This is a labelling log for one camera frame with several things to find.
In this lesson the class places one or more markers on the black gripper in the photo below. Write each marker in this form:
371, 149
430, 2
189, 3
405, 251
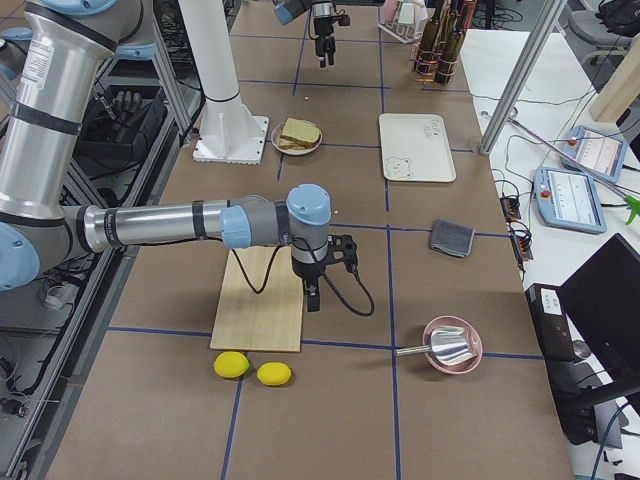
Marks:
322, 30
308, 273

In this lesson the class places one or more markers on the bread slice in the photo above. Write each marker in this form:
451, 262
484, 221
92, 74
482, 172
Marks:
292, 145
299, 132

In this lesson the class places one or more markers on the white round plate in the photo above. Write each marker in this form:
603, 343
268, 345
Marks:
276, 133

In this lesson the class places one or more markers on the white bear serving tray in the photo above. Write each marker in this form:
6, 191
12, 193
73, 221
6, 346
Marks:
415, 148

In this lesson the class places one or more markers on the wooden cutting board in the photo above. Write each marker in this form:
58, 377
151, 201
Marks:
260, 306

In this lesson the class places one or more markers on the yellow lemon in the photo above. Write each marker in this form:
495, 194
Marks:
274, 374
231, 364

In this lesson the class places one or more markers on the dark green wine bottle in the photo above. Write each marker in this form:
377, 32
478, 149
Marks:
428, 41

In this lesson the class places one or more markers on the metal scoop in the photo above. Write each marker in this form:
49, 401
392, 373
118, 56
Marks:
448, 345

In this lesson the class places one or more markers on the folded grey cloth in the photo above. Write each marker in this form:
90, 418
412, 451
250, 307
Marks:
452, 239

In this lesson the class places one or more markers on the pink bowl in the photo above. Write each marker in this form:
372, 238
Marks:
454, 321

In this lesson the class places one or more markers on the black laptop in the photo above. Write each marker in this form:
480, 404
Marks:
588, 332

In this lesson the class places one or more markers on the blue teach pendant tablet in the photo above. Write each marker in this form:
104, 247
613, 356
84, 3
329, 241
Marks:
597, 150

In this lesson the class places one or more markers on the white wire cup rack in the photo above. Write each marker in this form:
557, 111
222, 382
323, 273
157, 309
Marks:
404, 20

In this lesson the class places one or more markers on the copper wire bottle rack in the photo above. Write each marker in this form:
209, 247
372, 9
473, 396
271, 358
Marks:
470, 9

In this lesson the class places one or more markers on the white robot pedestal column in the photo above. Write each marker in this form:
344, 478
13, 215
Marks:
208, 35

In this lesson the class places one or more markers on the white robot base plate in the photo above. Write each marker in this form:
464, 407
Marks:
230, 145

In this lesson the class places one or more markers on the aluminium frame post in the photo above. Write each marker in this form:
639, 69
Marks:
525, 63

